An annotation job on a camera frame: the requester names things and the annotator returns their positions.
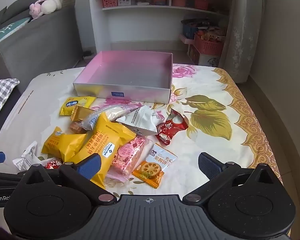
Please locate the red white snack packet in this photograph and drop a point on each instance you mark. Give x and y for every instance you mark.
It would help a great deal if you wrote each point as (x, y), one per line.
(170, 127)

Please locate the small yellow snack packet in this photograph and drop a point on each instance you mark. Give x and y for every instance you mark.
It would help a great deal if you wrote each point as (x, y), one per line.
(75, 105)

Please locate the pale translucent snack packet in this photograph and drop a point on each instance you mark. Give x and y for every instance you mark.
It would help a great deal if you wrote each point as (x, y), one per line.
(110, 113)

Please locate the pink perforated basket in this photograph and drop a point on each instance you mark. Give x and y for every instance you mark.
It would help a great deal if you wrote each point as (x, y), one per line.
(110, 2)

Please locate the orange snack packet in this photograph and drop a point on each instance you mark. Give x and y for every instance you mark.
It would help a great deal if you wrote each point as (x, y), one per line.
(76, 127)

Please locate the large yellow snack packet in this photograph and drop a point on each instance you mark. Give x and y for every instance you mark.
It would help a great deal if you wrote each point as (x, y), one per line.
(62, 145)
(107, 142)

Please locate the white patterned storage box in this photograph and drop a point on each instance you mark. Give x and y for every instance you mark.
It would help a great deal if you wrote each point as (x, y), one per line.
(207, 60)

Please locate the teal cushion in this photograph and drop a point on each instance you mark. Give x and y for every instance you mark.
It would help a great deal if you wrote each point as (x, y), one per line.
(5, 32)

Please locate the floral blanket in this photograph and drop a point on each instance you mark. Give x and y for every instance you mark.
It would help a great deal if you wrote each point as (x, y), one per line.
(215, 135)

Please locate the pink snack packet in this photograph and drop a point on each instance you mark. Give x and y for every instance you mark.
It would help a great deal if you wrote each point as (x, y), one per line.
(130, 157)

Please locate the pink floor basket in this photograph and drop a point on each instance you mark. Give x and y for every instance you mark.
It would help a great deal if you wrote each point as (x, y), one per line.
(208, 46)

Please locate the orange white biscuit packet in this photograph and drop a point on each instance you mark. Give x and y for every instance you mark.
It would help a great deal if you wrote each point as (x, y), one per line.
(152, 167)

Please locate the white shelf desk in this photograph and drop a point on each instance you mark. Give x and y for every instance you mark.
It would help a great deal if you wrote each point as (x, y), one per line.
(140, 27)

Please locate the gold snack packet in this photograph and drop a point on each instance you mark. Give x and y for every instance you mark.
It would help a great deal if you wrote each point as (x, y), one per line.
(81, 112)

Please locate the pink cardboard box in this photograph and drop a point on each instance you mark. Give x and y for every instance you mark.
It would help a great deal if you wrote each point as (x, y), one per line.
(130, 70)

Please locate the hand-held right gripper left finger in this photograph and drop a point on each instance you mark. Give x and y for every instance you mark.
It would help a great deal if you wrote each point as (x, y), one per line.
(90, 166)

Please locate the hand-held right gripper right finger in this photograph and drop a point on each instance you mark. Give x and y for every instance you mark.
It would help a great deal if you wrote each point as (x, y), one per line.
(210, 166)

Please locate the blue storage box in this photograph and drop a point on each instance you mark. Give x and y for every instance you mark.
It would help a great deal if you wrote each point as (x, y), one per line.
(188, 31)

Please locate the grey sofa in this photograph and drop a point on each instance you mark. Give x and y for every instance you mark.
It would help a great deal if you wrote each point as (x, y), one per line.
(40, 42)

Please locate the grey checked cushion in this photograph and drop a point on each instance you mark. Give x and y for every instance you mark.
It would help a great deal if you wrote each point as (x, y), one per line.
(0, 97)

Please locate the red small basket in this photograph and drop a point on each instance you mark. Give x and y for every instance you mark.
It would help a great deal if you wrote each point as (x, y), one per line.
(202, 3)

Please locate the lace curtain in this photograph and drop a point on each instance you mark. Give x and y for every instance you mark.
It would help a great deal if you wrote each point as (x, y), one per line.
(242, 30)

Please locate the small red snack packet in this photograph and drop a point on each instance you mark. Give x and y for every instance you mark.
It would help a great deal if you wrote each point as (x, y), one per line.
(53, 164)

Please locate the white small box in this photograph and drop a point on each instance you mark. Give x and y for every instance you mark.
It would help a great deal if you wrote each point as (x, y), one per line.
(125, 1)

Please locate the pink white plush toy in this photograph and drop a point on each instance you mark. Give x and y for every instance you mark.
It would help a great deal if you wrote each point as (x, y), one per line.
(47, 6)

